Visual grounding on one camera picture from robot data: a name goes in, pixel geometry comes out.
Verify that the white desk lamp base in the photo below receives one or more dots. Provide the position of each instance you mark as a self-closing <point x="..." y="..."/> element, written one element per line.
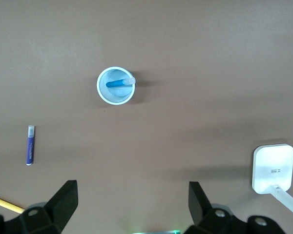
<point x="271" y="165"/>

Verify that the yellow marker with clear cap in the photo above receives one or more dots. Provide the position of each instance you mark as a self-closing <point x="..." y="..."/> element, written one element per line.
<point x="7" y="205"/>

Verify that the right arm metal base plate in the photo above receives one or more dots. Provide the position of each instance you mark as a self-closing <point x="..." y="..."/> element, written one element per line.
<point x="156" y="232"/>

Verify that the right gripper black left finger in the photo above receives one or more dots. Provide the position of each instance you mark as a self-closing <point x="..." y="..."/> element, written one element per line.
<point x="61" y="202"/>

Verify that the blue marker with clear cap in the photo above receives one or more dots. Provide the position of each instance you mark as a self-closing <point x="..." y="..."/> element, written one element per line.
<point x="117" y="83"/>

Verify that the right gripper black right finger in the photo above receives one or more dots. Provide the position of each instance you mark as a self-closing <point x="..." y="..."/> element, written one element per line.
<point x="200" y="209"/>

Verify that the purple marker with clear cap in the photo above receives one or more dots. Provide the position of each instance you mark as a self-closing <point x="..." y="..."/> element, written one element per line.
<point x="30" y="148"/>

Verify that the translucent blue plastic cup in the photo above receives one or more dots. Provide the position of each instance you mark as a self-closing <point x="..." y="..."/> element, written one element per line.
<point x="117" y="96"/>

